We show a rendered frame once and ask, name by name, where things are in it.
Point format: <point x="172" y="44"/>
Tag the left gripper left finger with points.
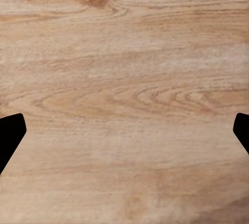
<point x="12" y="131"/>

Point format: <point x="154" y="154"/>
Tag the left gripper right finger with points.
<point x="241" y="129"/>

